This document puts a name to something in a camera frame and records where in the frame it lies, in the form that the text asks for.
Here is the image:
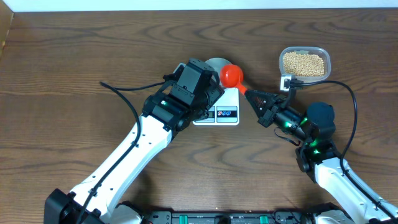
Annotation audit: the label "white digital kitchen scale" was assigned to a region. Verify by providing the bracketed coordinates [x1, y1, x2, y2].
[172, 63, 240, 126]

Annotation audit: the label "red measuring scoop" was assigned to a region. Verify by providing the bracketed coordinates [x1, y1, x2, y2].
[220, 64, 248, 95]

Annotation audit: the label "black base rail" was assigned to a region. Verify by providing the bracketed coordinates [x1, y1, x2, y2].
[116, 202, 343, 224]

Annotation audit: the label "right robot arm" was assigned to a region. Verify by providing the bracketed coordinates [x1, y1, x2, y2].
[244, 90, 397, 223]

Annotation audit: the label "grey round bowl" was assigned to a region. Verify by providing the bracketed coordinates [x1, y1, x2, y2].
[205, 57, 231, 78]

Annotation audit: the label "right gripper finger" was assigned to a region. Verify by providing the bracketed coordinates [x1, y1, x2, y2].
[245, 97, 271, 118]
[245, 90, 278, 104]

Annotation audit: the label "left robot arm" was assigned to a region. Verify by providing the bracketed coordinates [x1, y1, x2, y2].
[44, 58, 224, 223]

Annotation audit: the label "clear plastic container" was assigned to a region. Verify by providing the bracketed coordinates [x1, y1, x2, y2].
[279, 46, 331, 83]

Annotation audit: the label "yellow soybeans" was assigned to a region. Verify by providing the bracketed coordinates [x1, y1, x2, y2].
[282, 52, 325, 77]

